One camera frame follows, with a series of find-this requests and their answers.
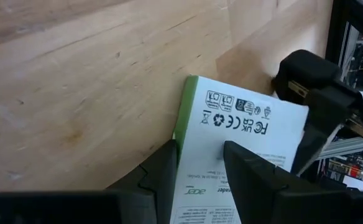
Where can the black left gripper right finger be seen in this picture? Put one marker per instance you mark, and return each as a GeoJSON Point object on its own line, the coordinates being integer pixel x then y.
{"type": "Point", "coordinates": [262, 193]}

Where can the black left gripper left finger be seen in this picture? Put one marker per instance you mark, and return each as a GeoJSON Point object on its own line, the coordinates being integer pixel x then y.
{"type": "Point", "coordinates": [107, 205]}

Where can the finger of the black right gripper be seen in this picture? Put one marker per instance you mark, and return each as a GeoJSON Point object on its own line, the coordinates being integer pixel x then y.
{"type": "Point", "coordinates": [306, 68]}
{"type": "Point", "coordinates": [330, 109]}

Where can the white green Acer box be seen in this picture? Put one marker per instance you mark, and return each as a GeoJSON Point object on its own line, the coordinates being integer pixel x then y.
{"type": "Point", "coordinates": [206, 140]}

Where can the black aluminium rig frame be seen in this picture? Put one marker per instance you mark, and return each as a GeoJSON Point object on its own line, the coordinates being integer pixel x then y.
{"type": "Point", "coordinates": [337, 25]}

